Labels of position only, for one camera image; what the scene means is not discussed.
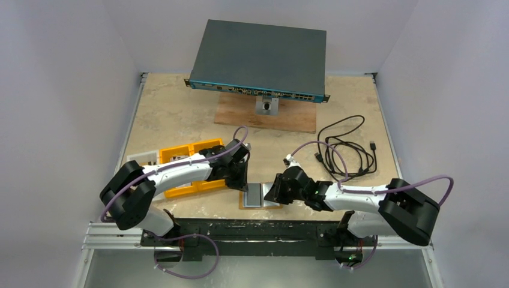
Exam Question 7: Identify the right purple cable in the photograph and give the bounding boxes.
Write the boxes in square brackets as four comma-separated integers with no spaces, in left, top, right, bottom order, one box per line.
[285,140,455,271]

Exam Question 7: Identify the yellow bin with black cards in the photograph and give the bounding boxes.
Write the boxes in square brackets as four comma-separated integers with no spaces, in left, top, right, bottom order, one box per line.
[191,138,227,193]

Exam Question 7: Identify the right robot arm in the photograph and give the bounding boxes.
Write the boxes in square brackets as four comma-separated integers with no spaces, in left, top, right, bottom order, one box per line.
[264,166,441,246]

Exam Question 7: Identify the metal switch stand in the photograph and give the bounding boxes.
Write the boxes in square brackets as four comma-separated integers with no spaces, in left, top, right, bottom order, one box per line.
[255,96,279,116]

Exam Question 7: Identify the blue network switch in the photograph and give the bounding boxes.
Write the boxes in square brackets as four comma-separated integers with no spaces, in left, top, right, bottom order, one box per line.
[184,19,330,103]

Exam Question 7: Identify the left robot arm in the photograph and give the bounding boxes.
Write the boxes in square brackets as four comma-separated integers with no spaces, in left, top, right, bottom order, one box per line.
[99,139,250,245]

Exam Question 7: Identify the white plastic tray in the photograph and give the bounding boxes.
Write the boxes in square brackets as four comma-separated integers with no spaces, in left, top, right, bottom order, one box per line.
[125,150,161,166]

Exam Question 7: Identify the black USB cable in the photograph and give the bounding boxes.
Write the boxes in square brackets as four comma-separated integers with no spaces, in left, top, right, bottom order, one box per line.
[314,115,378,178]

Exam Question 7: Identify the yellow bin with silver cards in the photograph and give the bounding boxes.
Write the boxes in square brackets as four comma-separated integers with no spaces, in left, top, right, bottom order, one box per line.
[159,144,197,199]

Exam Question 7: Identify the wooden board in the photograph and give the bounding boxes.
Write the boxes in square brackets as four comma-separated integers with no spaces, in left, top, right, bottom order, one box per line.
[214,93,316,134]

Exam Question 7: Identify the tan leather card holder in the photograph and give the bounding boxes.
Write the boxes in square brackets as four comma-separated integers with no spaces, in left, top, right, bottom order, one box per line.
[239,182,282,209]

